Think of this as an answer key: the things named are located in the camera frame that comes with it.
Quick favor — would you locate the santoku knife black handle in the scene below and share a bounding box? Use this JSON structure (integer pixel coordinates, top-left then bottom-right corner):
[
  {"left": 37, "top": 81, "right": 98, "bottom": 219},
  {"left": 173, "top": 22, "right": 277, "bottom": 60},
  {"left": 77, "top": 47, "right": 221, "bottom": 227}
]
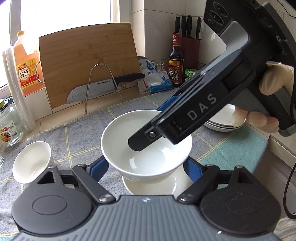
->
[{"left": 66, "top": 73, "right": 145, "bottom": 104}]

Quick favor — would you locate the grey checked table cloth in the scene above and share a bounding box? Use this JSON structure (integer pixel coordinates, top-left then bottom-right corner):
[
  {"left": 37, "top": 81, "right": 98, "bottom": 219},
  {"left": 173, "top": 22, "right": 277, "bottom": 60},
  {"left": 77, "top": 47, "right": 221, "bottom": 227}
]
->
[{"left": 1, "top": 91, "right": 267, "bottom": 240}]

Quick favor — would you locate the stack of white plates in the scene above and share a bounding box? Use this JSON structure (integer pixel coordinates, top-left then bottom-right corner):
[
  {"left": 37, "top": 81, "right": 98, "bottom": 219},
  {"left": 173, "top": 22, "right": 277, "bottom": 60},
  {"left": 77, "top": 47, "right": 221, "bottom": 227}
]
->
[{"left": 203, "top": 104, "right": 245, "bottom": 133}]

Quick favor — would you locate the white porcelain bowl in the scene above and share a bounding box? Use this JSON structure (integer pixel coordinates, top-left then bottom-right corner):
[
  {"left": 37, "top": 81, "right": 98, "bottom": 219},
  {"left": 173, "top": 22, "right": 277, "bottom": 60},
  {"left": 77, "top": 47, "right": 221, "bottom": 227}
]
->
[{"left": 100, "top": 109, "right": 193, "bottom": 183}]

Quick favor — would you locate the orange cooking wine jug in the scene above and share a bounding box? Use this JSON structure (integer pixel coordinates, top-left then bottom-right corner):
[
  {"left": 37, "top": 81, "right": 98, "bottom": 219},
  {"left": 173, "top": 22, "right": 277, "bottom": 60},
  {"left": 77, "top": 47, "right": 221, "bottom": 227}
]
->
[{"left": 14, "top": 31, "right": 45, "bottom": 96}]

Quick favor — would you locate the red knife block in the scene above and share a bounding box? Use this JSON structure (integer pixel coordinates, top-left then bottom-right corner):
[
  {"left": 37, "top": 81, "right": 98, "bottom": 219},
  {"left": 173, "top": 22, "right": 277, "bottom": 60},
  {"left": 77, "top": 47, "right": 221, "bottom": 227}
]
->
[{"left": 175, "top": 15, "right": 202, "bottom": 80}]

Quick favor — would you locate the glass jar with label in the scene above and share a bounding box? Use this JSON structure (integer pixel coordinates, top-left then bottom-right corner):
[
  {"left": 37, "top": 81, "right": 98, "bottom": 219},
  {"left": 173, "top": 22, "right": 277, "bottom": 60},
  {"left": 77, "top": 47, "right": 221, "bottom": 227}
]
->
[{"left": 0, "top": 99, "right": 23, "bottom": 147}]

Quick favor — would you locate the stack of plastic cups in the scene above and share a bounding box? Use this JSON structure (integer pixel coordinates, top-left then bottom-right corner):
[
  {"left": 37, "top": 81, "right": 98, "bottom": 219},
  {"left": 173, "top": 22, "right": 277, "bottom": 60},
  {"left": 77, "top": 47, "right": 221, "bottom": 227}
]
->
[{"left": 2, "top": 46, "right": 36, "bottom": 133}]

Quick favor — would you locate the white blue salt bag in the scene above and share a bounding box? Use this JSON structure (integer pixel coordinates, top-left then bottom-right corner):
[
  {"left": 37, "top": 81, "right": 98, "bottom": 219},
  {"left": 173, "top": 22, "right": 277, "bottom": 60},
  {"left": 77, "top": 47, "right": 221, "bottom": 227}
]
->
[{"left": 137, "top": 58, "right": 173, "bottom": 94}]

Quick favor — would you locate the dark vinegar bottle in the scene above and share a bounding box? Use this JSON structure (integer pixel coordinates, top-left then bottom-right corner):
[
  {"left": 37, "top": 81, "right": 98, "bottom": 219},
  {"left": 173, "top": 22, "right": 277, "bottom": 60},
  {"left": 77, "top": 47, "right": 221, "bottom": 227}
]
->
[{"left": 167, "top": 33, "right": 184, "bottom": 87}]

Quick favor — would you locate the metal wire board stand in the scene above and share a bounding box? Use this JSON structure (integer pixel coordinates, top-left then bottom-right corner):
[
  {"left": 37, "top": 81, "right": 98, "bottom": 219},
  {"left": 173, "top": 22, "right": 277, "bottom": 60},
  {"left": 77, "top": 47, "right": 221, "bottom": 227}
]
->
[{"left": 84, "top": 63, "right": 126, "bottom": 115}]

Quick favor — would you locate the green lidded sauce jar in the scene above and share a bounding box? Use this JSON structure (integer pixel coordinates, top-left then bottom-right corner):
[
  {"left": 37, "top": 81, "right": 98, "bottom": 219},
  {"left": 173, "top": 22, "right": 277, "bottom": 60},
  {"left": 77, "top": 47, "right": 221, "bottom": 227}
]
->
[{"left": 185, "top": 69, "right": 199, "bottom": 82}]

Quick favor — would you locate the gloved right hand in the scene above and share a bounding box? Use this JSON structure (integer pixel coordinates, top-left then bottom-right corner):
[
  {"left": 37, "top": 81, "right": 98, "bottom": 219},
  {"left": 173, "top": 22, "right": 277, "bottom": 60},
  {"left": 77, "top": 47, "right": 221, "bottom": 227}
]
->
[{"left": 231, "top": 62, "right": 295, "bottom": 134}]

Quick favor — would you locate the white bowl underneath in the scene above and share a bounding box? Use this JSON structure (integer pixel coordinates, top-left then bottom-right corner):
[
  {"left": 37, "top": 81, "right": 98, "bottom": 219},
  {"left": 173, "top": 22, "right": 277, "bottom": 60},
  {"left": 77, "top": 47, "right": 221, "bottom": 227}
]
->
[{"left": 122, "top": 172, "right": 192, "bottom": 197}]

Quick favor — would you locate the bamboo cutting board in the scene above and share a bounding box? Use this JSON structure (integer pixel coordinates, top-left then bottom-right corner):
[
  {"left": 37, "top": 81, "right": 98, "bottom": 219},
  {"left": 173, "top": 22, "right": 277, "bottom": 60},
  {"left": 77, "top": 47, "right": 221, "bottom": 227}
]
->
[{"left": 39, "top": 23, "right": 140, "bottom": 109}]

